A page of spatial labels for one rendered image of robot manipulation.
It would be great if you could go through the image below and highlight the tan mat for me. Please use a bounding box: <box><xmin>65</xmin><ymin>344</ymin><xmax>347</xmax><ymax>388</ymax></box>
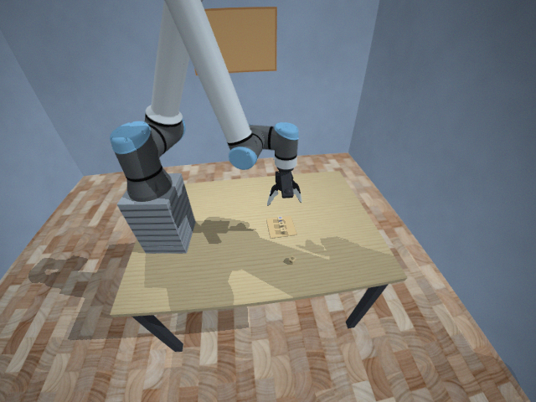
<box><xmin>266</xmin><ymin>216</ymin><xmax>296</xmax><ymax>239</ymax></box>

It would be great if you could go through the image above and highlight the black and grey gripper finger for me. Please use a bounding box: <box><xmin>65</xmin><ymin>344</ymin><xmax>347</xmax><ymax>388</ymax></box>
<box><xmin>267</xmin><ymin>183</ymin><xmax>278</xmax><ymax>206</ymax></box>
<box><xmin>293</xmin><ymin>183</ymin><xmax>302</xmax><ymax>203</ymax></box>

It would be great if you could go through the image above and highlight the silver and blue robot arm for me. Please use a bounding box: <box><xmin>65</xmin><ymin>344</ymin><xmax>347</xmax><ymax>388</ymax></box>
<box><xmin>110</xmin><ymin>0</ymin><xmax>299</xmax><ymax>202</ymax></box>

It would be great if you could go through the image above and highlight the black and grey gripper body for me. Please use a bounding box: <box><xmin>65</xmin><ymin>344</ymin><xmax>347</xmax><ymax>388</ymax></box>
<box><xmin>276</xmin><ymin>168</ymin><xmax>295</xmax><ymax>191</ymax></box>

